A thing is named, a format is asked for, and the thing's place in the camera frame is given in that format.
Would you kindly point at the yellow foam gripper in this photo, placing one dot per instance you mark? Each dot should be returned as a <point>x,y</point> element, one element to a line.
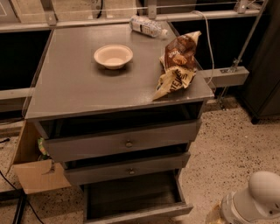
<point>228,210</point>

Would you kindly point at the grey bottom drawer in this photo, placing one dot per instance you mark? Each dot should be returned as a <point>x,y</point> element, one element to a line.
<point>141,198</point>

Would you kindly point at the grey drawer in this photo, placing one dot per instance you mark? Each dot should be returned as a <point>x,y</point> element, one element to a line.
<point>105,172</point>
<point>119,141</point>
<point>141,198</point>

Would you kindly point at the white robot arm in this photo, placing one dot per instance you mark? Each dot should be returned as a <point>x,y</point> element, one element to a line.
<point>260,200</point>

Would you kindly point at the grey middle drawer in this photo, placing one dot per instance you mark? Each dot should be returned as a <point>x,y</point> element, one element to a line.
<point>105,172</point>

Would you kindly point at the grey top drawer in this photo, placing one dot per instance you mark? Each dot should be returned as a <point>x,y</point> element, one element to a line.
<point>119,141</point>

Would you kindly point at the grey drawer cabinet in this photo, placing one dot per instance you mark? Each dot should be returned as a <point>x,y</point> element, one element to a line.
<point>76,96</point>

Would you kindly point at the dark cabinet at right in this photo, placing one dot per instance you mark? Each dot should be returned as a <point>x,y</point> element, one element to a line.
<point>261,91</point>

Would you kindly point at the brown chip bag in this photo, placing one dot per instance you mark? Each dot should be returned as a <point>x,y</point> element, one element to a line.
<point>179,64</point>

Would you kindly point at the green packet in box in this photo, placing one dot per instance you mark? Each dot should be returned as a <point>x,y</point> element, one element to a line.
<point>44,155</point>

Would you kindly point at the cardboard box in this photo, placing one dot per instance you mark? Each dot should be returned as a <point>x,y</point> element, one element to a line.
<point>35,175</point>

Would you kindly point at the white paper bowl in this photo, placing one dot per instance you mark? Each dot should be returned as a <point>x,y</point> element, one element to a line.
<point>113,56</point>

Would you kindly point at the clear plastic water bottle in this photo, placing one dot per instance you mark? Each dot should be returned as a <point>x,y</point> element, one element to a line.
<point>147,27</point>

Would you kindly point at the metal frame rail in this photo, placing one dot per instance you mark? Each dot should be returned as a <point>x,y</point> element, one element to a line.
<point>38,15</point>

